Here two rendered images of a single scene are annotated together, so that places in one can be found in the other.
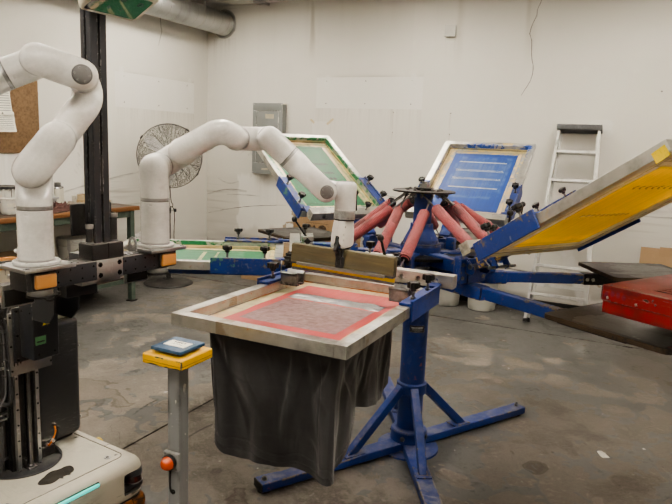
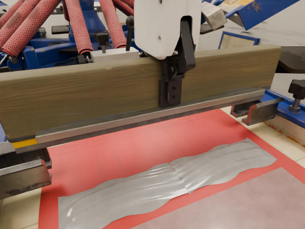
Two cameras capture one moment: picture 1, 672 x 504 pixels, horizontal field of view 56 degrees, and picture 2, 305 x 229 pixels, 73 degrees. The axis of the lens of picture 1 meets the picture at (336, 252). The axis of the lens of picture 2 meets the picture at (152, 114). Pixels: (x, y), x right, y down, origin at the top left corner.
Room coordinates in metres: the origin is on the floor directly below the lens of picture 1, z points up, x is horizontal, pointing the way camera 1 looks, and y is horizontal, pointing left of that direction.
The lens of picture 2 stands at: (2.04, 0.19, 1.21)
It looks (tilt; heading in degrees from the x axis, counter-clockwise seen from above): 30 degrees down; 312
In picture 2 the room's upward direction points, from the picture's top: 1 degrees counter-clockwise
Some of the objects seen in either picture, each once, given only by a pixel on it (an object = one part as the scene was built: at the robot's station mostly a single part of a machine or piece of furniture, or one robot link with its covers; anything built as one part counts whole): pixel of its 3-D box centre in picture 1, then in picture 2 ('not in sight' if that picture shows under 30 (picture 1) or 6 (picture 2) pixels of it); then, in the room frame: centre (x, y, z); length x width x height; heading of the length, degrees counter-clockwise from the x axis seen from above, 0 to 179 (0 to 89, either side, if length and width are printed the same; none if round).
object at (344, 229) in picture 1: (343, 231); (165, 3); (2.22, -0.02, 1.20); 0.10 x 0.07 x 0.11; 154
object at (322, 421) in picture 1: (269, 401); not in sight; (1.79, 0.18, 0.74); 0.45 x 0.03 x 0.43; 64
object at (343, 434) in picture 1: (364, 389); not in sight; (1.91, -0.11, 0.74); 0.46 x 0.04 x 0.42; 154
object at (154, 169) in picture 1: (155, 176); not in sight; (2.15, 0.62, 1.37); 0.13 x 0.10 x 0.16; 7
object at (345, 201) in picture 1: (334, 195); not in sight; (2.22, 0.01, 1.33); 0.15 x 0.10 x 0.11; 97
